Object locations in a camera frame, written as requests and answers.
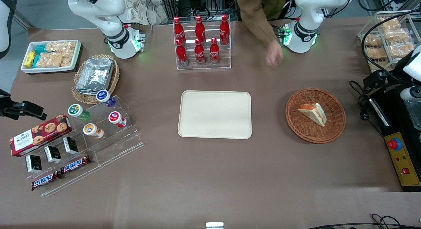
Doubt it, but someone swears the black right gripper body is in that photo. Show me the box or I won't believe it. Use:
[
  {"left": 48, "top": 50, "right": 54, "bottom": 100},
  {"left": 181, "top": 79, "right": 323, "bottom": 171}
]
[{"left": 0, "top": 89, "right": 12, "bottom": 119}]

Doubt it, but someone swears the triangular sandwich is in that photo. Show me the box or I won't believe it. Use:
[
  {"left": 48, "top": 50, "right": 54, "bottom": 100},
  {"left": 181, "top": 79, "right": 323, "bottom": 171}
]
[{"left": 298, "top": 103, "right": 327, "bottom": 127}]

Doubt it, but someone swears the brown sleeved forearm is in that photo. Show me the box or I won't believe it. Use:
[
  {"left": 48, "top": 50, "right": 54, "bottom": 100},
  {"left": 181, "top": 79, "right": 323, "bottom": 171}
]
[{"left": 235, "top": 0, "right": 287, "bottom": 55}]

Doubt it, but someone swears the white rectangular snack tray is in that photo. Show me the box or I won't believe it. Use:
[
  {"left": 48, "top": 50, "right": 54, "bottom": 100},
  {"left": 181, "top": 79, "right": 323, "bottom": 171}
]
[{"left": 20, "top": 39, "right": 82, "bottom": 74}]

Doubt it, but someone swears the brown round wicker basket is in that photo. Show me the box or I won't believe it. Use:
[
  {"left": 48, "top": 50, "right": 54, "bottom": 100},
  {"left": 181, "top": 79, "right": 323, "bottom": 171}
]
[{"left": 285, "top": 88, "right": 346, "bottom": 144}]

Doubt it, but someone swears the light tan wicker basket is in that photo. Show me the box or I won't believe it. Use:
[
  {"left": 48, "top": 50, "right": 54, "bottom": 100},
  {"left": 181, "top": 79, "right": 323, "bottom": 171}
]
[{"left": 71, "top": 54, "right": 120, "bottom": 105}]

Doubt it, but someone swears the beige plastic tray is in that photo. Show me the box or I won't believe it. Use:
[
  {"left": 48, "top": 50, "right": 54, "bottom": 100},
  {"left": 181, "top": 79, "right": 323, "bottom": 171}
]
[{"left": 178, "top": 90, "right": 252, "bottom": 139}]

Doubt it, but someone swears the person's bare hand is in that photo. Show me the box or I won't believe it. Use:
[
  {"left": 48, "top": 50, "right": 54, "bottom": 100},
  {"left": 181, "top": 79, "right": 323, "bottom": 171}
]
[{"left": 265, "top": 42, "right": 284, "bottom": 68}]

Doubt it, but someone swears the bagged fried snack pack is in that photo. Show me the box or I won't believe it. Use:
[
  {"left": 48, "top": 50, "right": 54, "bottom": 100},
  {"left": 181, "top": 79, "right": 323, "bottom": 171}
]
[
  {"left": 370, "top": 59, "right": 392, "bottom": 72},
  {"left": 384, "top": 29, "right": 411, "bottom": 43},
  {"left": 364, "top": 34, "right": 383, "bottom": 47},
  {"left": 365, "top": 47, "right": 387, "bottom": 60},
  {"left": 389, "top": 43, "right": 415, "bottom": 59},
  {"left": 378, "top": 18, "right": 401, "bottom": 31}
]

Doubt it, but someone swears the red Walkers cookie box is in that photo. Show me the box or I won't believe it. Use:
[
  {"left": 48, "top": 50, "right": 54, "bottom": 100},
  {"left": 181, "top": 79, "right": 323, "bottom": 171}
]
[{"left": 9, "top": 114, "right": 73, "bottom": 157}]

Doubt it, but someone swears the clear plastic container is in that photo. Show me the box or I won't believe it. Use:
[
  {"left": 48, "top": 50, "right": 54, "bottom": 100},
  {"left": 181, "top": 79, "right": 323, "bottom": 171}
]
[{"left": 403, "top": 98, "right": 421, "bottom": 131}]

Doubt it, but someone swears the black appliance with yellow panel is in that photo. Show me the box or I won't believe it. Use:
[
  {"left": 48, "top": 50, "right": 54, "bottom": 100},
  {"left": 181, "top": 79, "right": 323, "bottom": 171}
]
[{"left": 368, "top": 81, "right": 421, "bottom": 192}]

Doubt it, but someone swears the small black white box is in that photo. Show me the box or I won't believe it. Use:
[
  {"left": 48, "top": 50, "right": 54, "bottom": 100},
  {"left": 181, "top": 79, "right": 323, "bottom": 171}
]
[
  {"left": 44, "top": 145, "right": 62, "bottom": 163},
  {"left": 63, "top": 136, "right": 79, "bottom": 155},
  {"left": 25, "top": 154, "right": 43, "bottom": 173}
]

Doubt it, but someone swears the green drink cup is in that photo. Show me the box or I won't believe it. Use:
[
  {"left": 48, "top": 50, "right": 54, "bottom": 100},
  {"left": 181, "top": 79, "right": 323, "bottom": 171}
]
[{"left": 68, "top": 104, "right": 91, "bottom": 122}]

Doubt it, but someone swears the yellow snack packet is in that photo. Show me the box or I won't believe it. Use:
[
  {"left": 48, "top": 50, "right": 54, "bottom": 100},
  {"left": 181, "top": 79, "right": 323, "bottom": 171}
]
[{"left": 23, "top": 51, "right": 36, "bottom": 68}]

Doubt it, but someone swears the clear rice cracker pack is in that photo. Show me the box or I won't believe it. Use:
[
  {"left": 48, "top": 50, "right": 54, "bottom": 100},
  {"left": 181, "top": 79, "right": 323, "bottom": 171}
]
[
  {"left": 45, "top": 41, "right": 77, "bottom": 55},
  {"left": 36, "top": 52, "right": 73, "bottom": 68}
]

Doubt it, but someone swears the red emergency stop button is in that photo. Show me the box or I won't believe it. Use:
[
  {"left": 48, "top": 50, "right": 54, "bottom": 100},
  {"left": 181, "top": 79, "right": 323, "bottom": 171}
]
[{"left": 387, "top": 137, "right": 403, "bottom": 151}]

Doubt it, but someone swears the orange drink cup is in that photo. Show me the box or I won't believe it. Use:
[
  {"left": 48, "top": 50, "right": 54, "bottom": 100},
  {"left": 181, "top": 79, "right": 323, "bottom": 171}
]
[{"left": 83, "top": 123, "right": 105, "bottom": 139}]

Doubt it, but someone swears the Snickers chocolate bar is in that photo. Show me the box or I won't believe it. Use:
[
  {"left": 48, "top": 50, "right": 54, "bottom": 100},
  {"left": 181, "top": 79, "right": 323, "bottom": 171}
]
[
  {"left": 60, "top": 155, "right": 91, "bottom": 175},
  {"left": 31, "top": 171, "right": 62, "bottom": 191}
]

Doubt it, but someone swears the purple drink cup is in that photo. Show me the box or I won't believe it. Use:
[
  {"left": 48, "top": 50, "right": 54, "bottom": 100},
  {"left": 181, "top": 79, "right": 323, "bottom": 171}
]
[{"left": 96, "top": 90, "right": 116, "bottom": 108}]

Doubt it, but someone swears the stack of foil trays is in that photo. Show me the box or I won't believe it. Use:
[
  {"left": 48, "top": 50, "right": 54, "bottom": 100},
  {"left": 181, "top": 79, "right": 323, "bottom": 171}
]
[{"left": 75, "top": 57, "right": 115, "bottom": 96}]

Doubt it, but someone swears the red drink cup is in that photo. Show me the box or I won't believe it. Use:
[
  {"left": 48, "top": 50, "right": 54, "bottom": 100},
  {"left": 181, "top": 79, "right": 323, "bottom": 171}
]
[{"left": 108, "top": 111, "right": 127, "bottom": 128}]

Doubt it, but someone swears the clear acrylic stepped stand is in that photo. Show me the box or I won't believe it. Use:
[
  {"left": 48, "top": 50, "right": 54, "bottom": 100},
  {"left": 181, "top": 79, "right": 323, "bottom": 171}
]
[{"left": 25, "top": 95, "right": 145, "bottom": 197}]

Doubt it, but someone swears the crumpled beige paper bag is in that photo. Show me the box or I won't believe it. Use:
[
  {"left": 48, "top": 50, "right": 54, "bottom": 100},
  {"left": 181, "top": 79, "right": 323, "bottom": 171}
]
[{"left": 119, "top": 0, "right": 169, "bottom": 26}]

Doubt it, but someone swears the red cola bottle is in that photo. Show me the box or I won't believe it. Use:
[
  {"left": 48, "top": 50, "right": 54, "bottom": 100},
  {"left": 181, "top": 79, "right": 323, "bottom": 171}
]
[
  {"left": 210, "top": 37, "right": 220, "bottom": 65},
  {"left": 175, "top": 39, "right": 188, "bottom": 66},
  {"left": 194, "top": 38, "right": 206, "bottom": 65},
  {"left": 173, "top": 16, "right": 186, "bottom": 45},
  {"left": 195, "top": 15, "right": 206, "bottom": 42},
  {"left": 219, "top": 14, "right": 230, "bottom": 46}
]

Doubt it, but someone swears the clear acrylic bottle rack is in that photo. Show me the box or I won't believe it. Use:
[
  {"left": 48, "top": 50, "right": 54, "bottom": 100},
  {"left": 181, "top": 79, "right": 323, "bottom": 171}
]
[{"left": 173, "top": 20, "right": 232, "bottom": 71}]

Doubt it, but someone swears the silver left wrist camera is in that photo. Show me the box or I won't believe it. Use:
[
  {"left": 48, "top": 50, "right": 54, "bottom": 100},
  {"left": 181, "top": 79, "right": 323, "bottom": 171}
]
[{"left": 399, "top": 86, "right": 421, "bottom": 102}]

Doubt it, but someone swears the black power cable with plug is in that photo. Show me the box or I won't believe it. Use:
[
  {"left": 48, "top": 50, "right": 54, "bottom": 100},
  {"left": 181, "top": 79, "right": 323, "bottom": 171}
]
[{"left": 348, "top": 80, "right": 384, "bottom": 138}]

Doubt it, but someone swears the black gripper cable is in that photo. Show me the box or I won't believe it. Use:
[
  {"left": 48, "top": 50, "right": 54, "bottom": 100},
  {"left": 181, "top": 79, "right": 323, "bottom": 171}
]
[{"left": 361, "top": 8, "right": 421, "bottom": 82}]

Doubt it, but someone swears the white wire rack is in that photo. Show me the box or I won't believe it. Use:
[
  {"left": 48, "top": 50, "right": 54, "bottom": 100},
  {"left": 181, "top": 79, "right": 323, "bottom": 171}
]
[{"left": 358, "top": 10, "right": 421, "bottom": 74}]

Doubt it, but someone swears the black cable bundle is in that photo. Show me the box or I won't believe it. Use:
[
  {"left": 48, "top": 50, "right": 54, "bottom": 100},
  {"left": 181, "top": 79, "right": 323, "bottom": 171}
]
[{"left": 306, "top": 213, "right": 421, "bottom": 229}]

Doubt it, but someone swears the aluminium frame with cables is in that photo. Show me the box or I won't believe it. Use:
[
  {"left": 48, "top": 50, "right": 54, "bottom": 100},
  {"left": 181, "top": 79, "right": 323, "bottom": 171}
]
[{"left": 154, "top": 0, "right": 238, "bottom": 23}]

